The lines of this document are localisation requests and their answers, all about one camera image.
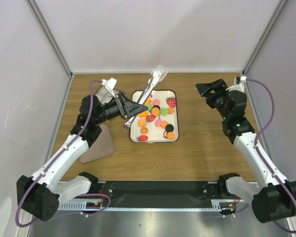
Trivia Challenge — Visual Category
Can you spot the orange cookie bottom right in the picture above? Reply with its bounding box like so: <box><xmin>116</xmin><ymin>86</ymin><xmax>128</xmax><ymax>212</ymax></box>
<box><xmin>166</xmin><ymin>132</ymin><xmax>175</xmax><ymax>140</ymax></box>

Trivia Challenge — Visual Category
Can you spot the pink macaron cookie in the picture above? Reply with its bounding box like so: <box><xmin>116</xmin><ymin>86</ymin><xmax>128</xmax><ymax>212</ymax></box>
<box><xmin>152</xmin><ymin>99</ymin><xmax>160</xmax><ymax>105</ymax></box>
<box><xmin>154</xmin><ymin>119</ymin><xmax>163</xmax><ymax>127</ymax></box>

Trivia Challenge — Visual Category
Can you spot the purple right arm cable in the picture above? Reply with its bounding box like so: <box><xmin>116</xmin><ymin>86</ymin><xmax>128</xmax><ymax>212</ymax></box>
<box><xmin>222</xmin><ymin>78</ymin><xmax>296</xmax><ymax>234</ymax></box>

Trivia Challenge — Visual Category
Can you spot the orange cookie upper right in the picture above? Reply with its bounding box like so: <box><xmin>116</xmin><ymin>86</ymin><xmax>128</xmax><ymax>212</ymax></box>
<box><xmin>167</xmin><ymin>107</ymin><xmax>174</xmax><ymax>114</ymax></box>

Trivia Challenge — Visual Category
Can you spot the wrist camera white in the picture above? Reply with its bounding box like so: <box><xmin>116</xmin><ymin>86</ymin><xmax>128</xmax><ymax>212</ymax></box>
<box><xmin>101</xmin><ymin>78</ymin><xmax>117</xmax><ymax>97</ymax></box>
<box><xmin>234</xmin><ymin>76</ymin><xmax>247</xmax><ymax>86</ymax></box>

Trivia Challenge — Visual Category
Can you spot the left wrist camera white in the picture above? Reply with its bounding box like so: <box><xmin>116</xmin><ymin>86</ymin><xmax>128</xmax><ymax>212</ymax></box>
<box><xmin>101</xmin><ymin>78</ymin><xmax>117</xmax><ymax>97</ymax></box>

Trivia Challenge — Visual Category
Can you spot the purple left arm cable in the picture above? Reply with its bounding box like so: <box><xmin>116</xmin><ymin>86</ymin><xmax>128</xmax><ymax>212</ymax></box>
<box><xmin>15</xmin><ymin>79</ymin><xmax>111</xmax><ymax>228</ymax></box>

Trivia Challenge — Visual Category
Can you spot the green macaron cookie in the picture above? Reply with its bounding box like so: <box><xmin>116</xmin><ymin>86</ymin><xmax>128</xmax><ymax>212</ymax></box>
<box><xmin>145</xmin><ymin>103</ymin><xmax>153</xmax><ymax>111</ymax></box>
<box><xmin>160</xmin><ymin>108</ymin><xmax>168</xmax><ymax>116</ymax></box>

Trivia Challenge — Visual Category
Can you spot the white strawberry print tray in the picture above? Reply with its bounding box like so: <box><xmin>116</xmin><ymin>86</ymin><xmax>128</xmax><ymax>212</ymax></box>
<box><xmin>129</xmin><ymin>89</ymin><xmax>179</xmax><ymax>143</ymax></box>

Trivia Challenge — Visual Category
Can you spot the orange waffle round cookie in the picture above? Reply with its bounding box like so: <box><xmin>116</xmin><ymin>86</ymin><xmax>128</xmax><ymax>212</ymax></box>
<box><xmin>150</xmin><ymin>108</ymin><xmax>160</xmax><ymax>116</ymax></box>

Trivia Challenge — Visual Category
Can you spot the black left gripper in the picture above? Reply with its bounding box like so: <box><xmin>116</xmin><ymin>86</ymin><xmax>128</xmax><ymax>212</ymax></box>
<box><xmin>94</xmin><ymin>91</ymin><xmax>148</xmax><ymax>125</ymax></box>

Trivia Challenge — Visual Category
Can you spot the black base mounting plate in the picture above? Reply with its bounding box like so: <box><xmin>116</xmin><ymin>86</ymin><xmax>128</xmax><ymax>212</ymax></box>
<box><xmin>98</xmin><ymin>181</ymin><xmax>240</xmax><ymax>202</ymax></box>

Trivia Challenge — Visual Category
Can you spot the pink macaron cookie top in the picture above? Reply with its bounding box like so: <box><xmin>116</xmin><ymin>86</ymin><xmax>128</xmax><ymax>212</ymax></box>
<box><xmin>152</xmin><ymin>99</ymin><xmax>160</xmax><ymax>105</ymax></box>

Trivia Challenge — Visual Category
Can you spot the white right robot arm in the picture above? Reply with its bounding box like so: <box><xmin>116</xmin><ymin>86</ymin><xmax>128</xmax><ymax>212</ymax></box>
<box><xmin>196</xmin><ymin>79</ymin><xmax>296</xmax><ymax>223</ymax></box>

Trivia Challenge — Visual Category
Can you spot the orange waffle cookie left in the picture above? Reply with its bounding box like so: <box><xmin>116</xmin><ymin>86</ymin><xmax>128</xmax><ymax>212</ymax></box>
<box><xmin>138</xmin><ymin>119</ymin><xmax>147</xmax><ymax>127</ymax></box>

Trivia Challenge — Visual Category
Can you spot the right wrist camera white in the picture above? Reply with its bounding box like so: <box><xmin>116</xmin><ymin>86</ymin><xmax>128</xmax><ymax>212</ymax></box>
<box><xmin>234</xmin><ymin>76</ymin><xmax>247</xmax><ymax>86</ymax></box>

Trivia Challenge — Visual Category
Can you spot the brown tin lid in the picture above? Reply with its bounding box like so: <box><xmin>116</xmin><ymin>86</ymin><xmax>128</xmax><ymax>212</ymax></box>
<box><xmin>78</xmin><ymin>125</ymin><xmax>115</xmax><ymax>163</ymax></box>

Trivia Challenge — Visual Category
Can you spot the green macaron cookie left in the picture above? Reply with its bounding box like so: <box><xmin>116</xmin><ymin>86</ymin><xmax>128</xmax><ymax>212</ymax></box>
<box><xmin>145</xmin><ymin>103</ymin><xmax>153</xmax><ymax>111</ymax></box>

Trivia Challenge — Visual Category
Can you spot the orange flower shaped cookie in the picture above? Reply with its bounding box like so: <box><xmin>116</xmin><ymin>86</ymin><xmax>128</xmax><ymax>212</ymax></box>
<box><xmin>140</xmin><ymin>127</ymin><xmax>148</xmax><ymax>135</ymax></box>

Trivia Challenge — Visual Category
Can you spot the aluminium frame rail front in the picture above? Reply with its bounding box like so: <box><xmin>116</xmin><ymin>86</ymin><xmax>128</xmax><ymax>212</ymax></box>
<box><xmin>58</xmin><ymin>197</ymin><xmax>246</xmax><ymax>212</ymax></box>

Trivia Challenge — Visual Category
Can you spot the brown cookie tin box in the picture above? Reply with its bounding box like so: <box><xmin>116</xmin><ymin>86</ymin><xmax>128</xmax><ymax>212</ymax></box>
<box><xmin>94</xmin><ymin>85</ymin><xmax>113</xmax><ymax>103</ymax></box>

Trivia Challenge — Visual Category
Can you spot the black sandwich cookie lower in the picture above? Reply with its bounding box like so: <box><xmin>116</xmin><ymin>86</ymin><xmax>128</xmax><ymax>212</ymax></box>
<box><xmin>165</xmin><ymin>124</ymin><xmax>174</xmax><ymax>132</ymax></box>

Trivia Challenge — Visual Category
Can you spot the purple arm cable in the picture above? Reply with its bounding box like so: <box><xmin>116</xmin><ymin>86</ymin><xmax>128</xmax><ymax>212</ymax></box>
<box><xmin>222</xmin><ymin>78</ymin><xmax>296</xmax><ymax>234</ymax></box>
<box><xmin>15</xmin><ymin>79</ymin><xmax>111</xmax><ymax>228</ymax></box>

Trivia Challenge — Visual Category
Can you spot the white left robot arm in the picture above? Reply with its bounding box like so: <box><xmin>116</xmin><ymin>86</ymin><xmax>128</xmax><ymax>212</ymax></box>
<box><xmin>15</xmin><ymin>92</ymin><xmax>148</xmax><ymax>227</ymax></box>

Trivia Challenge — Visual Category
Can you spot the green macaron cookie right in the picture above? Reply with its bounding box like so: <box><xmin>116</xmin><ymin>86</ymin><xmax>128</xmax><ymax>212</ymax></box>
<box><xmin>160</xmin><ymin>108</ymin><xmax>168</xmax><ymax>116</ymax></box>

